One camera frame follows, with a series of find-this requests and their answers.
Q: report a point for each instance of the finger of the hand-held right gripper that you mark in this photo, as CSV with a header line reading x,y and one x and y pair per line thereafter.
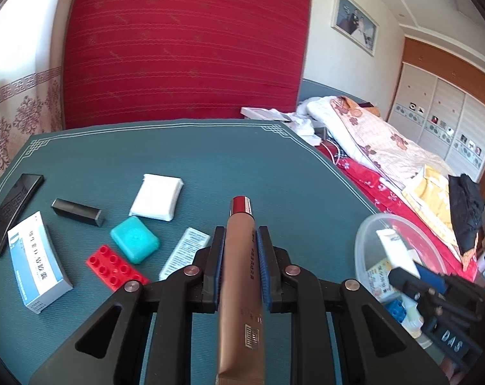
x,y
405,282
431,276

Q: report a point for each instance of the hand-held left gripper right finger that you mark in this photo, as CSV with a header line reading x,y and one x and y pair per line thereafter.
x,y
264,268

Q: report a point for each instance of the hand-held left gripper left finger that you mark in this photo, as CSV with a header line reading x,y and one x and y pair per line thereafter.
x,y
216,268

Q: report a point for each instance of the rose gold cosmetic tube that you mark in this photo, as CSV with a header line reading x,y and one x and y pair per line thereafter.
x,y
240,288

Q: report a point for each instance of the white printed small box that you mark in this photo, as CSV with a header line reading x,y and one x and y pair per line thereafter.
x,y
182,252

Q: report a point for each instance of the clear plastic bowl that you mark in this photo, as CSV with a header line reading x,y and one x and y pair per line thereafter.
x,y
365,248

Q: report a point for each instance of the teal dental floss case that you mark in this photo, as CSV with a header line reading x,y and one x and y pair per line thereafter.
x,y
135,240

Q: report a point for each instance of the white tissue pack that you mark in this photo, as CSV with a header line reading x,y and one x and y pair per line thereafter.
x,y
156,196

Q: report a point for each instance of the red building brick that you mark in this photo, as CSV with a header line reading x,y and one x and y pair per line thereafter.
x,y
110,266

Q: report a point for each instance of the black lipstick case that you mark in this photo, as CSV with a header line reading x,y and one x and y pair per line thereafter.
x,y
76,209

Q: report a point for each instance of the blue white medicine box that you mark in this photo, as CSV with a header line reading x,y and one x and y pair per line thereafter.
x,y
36,264

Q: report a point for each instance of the teal cloth-covered desktop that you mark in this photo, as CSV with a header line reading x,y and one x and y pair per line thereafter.
x,y
246,160

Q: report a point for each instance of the blue building brick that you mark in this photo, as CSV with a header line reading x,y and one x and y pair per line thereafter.
x,y
397,309

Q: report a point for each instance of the black cloth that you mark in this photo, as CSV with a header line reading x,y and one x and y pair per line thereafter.
x,y
467,208

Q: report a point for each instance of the yellow cloth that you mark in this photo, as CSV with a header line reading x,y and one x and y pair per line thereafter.
x,y
427,196

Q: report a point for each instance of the red floral bed sheet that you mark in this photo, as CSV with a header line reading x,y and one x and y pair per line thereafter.
x,y
370,184

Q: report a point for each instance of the floral quilt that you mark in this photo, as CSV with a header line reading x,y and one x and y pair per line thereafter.
x,y
387,144

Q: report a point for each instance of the white crumpled cloth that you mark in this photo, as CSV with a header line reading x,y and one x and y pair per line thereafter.
x,y
302,122

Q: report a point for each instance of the white panelled wardrobe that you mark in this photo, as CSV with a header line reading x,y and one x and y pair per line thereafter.
x,y
439,108

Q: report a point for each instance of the blue grey bed headboard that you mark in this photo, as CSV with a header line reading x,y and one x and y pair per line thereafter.
x,y
310,90

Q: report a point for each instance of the black smartphone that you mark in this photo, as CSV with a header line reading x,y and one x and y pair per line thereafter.
x,y
10,212

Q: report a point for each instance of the red headboard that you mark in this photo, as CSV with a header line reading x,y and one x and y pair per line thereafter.
x,y
178,48

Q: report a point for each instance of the patterned white curtain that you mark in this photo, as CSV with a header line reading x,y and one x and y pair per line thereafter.
x,y
10,128

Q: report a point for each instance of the framed wall picture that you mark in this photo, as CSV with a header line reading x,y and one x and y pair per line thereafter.
x,y
354,22

